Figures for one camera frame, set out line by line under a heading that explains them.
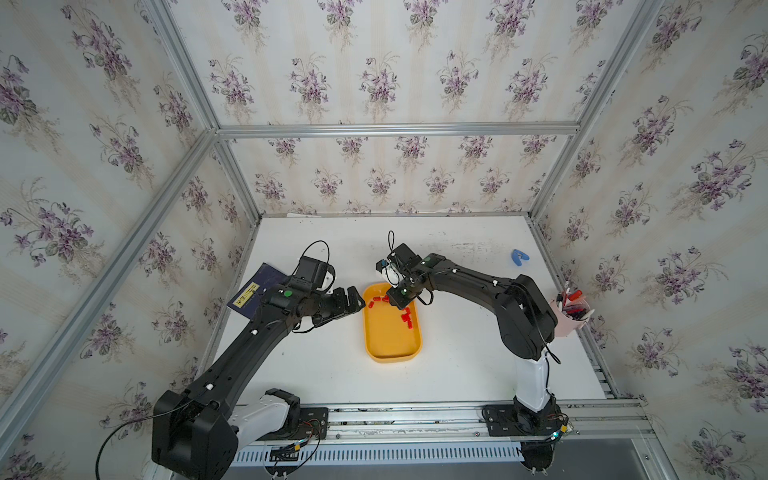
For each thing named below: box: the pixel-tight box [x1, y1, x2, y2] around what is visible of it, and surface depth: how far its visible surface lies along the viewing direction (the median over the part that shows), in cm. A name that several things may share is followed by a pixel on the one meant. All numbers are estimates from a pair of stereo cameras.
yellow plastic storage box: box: [363, 283, 422, 363], surface depth 92 cm
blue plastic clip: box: [511, 249, 530, 267], surface depth 109 cm
